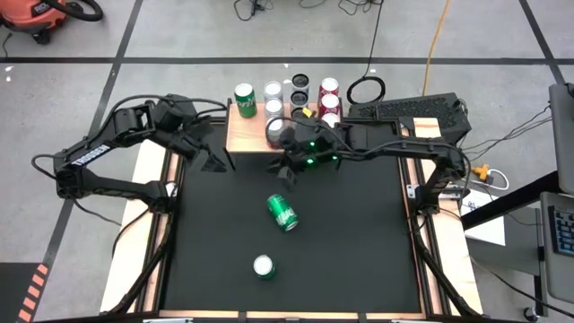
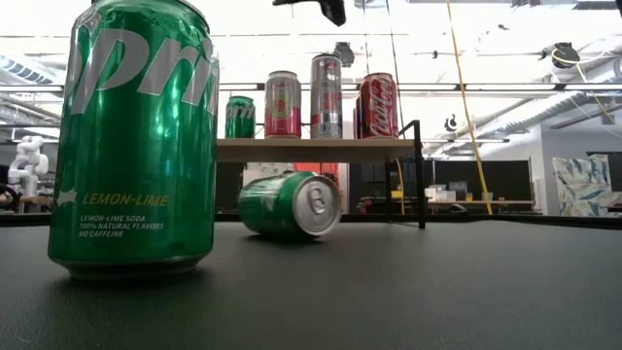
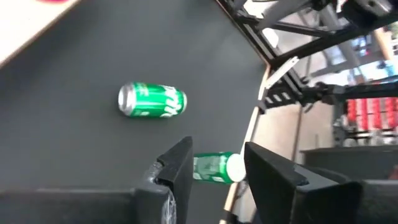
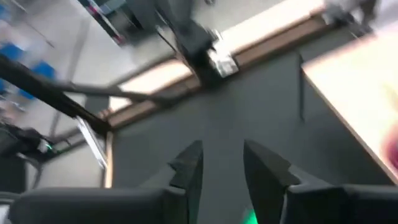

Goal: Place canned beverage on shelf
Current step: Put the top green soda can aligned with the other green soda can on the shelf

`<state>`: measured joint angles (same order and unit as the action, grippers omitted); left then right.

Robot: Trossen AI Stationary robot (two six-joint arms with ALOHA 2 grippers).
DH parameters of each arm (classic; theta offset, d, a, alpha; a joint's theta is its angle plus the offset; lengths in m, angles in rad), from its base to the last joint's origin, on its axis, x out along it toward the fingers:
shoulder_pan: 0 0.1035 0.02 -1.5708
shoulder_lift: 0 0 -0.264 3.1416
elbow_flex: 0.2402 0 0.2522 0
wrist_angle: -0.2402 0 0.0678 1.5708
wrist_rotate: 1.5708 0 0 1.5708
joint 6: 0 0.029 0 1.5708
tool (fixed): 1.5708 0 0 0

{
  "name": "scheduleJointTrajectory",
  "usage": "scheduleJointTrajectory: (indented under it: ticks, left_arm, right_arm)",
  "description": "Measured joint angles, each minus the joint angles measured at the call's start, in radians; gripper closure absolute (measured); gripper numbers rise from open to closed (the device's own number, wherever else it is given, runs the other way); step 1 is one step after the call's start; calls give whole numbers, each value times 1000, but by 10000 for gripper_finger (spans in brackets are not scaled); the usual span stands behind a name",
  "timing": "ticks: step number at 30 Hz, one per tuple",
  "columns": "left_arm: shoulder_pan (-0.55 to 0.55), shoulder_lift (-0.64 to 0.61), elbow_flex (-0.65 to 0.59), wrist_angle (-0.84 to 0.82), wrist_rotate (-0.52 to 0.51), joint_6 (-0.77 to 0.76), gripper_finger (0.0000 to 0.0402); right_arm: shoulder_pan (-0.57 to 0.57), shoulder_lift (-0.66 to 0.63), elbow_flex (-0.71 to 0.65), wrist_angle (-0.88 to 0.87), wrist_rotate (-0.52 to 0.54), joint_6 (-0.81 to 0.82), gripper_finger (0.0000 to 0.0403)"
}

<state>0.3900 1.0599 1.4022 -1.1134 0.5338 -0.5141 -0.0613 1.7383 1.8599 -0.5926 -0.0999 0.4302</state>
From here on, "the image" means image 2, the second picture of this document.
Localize leaf patterned panel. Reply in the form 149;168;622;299
552;154;622;219

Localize yellow hanging cable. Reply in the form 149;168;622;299
394;158;407;216

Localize yellow extension cord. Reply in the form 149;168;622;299
444;0;493;216

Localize black table mat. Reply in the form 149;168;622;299
0;221;622;350

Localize wooden shelf with black legs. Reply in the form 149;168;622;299
216;120;428;230

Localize white and pink seltzer can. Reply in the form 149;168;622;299
263;70;303;141

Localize background wooden table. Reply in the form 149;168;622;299
359;196;536;215

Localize black aluminium table frame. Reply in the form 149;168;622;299
0;211;622;230

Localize black round ceiling fixture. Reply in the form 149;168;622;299
333;42;356;69
551;42;581;69

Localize orange red panel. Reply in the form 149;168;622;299
293;162;341;184

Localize green Sprite can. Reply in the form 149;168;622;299
225;95;257;141
47;0;221;282
237;170;344;240

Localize slim white Celsius can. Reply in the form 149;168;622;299
310;53;344;141

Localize red and white soda can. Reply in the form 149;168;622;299
359;72;399;141

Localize white box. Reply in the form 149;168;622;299
425;184;448;203

